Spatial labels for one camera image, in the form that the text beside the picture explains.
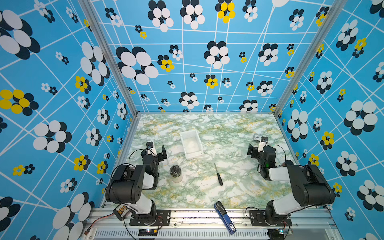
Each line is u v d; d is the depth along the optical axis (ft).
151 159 2.29
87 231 2.32
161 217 2.37
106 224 2.43
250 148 2.84
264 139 2.64
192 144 3.34
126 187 1.49
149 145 2.53
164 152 2.78
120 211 2.42
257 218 2.38
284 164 2.76
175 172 2.57
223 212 2.37
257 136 3.41
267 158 2.36
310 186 1.48
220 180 2.79
